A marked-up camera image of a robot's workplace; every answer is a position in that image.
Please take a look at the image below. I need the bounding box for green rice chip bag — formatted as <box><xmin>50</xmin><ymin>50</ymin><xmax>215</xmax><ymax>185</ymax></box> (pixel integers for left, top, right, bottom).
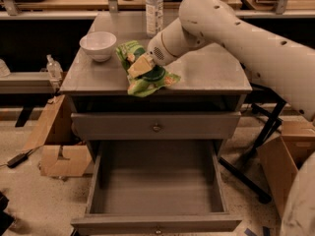
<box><xmin>116</xmin><ymin>40</ymin><xmax>180</xmax><ymax>97</ymax></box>

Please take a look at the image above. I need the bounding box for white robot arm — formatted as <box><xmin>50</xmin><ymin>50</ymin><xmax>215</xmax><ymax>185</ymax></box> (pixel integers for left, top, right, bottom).
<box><xmin>128</xmin><ymin>0</ymin><xmax>315</xmax><ymax>236</ymax></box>

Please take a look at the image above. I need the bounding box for labelled clear water bottle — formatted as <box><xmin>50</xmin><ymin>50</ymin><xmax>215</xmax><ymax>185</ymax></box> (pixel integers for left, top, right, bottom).
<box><xmin>146</xmin><ymin>0</ymin><xmax>163</xmax><ymax>37</ymax></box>

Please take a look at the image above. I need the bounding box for brown cardboard box right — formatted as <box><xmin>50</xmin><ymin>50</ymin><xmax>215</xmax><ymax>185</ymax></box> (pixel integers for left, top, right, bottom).
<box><xmin>257</xmin><ymin>121</ymin><xmax>315</xmax><ymax>217</ymax></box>

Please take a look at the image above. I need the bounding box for white ceramic bowl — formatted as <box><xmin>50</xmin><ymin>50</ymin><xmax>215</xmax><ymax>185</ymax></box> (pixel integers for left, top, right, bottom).
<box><xmin>80</xmin><ymin>31</ymin><xmax>117</xmax><ymax>62</ymax></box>

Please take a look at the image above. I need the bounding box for small clear sanitizer bottle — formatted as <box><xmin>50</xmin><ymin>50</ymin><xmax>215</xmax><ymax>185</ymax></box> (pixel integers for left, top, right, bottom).
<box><xmin>46</xmin><ymin>54</ymin><xmax>63</xmax><ymax>80</ymax></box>

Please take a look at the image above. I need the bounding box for open grey middle drawer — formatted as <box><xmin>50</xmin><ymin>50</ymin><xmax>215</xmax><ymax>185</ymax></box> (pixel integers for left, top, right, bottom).
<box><xmin>71</xmin><ymin>140</ymin><xmax>241</xmax><ymax>236</ymax></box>

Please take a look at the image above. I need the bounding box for black folding side table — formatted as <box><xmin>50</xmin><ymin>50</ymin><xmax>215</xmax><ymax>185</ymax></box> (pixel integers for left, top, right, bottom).
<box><xmin>219</xmin><ymin>83</ymin><xmax>286</xmax><ymax>204</ymax></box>

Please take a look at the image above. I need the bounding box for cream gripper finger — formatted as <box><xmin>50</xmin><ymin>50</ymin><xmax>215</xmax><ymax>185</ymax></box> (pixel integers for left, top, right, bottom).
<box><xmin>128</xmin><ymin>53</ymin><xmax>156</xmax><ymax>78</ymax></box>

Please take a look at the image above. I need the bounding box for brown cardboard box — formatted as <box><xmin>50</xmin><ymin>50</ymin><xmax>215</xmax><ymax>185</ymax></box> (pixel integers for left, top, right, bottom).
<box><xmin>23</xmin><ymin>95</ymin><xmax>94</xmax><ymax>177</ymax></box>
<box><xmin>257</xmin><ymin>121</ymin><xmax>315</xmax><ymax>217</ymax></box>

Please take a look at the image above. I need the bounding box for grey wooden drawer cabinet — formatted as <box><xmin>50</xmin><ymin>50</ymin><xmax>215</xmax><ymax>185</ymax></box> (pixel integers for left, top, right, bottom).
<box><xmin>59</xmin><ymin>10</ymin><xmax>253</xmax><ymax>163</ymax></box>

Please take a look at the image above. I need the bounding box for black power adapter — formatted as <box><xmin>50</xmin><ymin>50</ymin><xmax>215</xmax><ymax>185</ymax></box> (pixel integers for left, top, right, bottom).
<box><xmin>7</xmin><ymin>149</ymin><xmax>32</xmax><ymax>168</ymax></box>

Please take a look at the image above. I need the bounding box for brown cardboard box left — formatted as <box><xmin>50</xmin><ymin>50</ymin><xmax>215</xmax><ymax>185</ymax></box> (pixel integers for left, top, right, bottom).
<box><xmin>23</xmin><ymin>95</ymin><xmax>94</xmax><ymax>177</ymax></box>

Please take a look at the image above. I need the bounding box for grey top drawer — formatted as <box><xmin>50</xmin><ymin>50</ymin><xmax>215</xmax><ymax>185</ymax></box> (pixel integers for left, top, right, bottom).
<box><xmin>71</xmin><ymin>112</ymin><xmax>240</xmax><ymax>141</ymax></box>

